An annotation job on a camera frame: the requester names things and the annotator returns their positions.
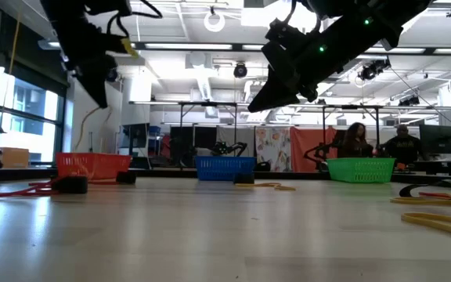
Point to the person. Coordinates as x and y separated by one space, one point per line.
403 147
354 145

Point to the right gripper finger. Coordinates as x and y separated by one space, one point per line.
304 95
272 96

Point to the red rubber band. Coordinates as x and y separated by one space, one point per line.
431 194
6 194

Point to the black aluminium table frame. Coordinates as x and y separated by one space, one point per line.
163 173

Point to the black track light cluster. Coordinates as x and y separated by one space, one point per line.
372 70
409 101

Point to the orange curtain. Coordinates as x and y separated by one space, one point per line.
307 137

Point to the black ceiling spotlight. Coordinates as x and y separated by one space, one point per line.
114 75
240 71

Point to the black computer monitor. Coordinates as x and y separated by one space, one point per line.
439 139

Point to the dark background screen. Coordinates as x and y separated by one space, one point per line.
135 139

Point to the red plastic basket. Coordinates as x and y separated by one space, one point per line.
92 166

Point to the blue plastic basket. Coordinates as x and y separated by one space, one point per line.
225 168

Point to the black round background object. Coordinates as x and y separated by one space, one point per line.
263 167

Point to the black curtain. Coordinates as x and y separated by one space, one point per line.
186 145

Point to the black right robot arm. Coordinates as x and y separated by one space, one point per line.
386 11

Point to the long white light strip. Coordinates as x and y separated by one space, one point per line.
188 46

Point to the green plastic basket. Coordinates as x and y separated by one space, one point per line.
360 170

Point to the yellow rubber band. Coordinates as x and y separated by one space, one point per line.
405 217
286 189
78 133
433 201

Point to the floral patterned cloth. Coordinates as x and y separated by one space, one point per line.
272 149

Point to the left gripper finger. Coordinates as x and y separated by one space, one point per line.
108 64
98 86

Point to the black background station frame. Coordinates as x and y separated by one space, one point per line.
210 104
351 106

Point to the brown cardboard box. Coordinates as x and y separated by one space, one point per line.
12 157

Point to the black background table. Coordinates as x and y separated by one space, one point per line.
441 166

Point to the large dark-framed window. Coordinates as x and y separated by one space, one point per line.
26 129

